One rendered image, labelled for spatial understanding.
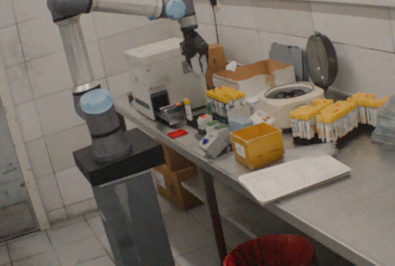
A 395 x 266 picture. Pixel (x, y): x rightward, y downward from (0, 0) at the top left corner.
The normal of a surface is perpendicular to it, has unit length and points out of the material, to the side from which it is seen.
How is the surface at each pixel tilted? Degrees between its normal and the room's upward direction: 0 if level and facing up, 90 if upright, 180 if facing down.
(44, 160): 90
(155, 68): 90
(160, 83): 90
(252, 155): 90
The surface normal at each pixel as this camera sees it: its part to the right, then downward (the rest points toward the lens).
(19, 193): 0.39, 0.19
